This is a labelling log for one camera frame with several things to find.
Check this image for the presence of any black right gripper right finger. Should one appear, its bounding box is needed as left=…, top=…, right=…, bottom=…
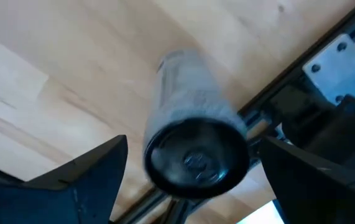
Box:
left=257, top=135, right=355, bottom=224

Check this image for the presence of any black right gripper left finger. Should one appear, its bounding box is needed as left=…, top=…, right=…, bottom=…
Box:
left=0, top=134, right=129, bottom=224

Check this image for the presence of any white Celsius can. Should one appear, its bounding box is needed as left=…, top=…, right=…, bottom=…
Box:
left=142, top=48, right=251, bottom=200

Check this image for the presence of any silver bracket plate with screws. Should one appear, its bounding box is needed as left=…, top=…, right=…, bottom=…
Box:
left=302, top=33, right=355, bottom=105

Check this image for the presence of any black aluminium table frame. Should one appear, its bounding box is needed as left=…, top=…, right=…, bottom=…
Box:
left=114, top=0, right=355, bottom=224

